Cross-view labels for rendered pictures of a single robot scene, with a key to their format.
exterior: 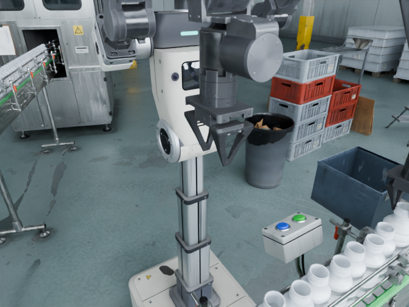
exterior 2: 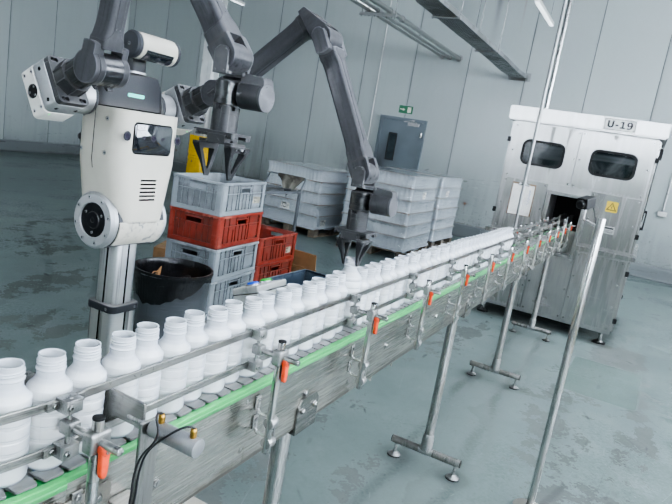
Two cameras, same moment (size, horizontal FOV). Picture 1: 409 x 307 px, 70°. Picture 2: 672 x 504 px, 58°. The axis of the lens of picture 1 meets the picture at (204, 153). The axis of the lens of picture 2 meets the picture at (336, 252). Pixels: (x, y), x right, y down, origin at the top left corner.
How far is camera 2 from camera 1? 92 cm
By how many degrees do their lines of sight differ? 35
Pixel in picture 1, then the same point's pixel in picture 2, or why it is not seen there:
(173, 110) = (118, 175)
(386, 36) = (321, 178)
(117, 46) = (73, 91)
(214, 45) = (230, 89)
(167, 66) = (118, 123)
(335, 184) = not seen: hidden behind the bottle
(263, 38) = (267, 86)
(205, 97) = (219, 124)
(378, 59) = (315, 211)
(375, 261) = (334, 294)
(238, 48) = (252, 90)
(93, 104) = not seen: outside the picture
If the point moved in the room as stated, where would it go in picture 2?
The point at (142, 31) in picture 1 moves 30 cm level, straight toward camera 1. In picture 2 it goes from (116, 79) to (176, 86)
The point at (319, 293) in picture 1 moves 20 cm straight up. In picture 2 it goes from (296, 303) to (309, 218)
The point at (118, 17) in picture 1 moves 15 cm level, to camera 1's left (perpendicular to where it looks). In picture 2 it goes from (101, 62) to (27, 47)
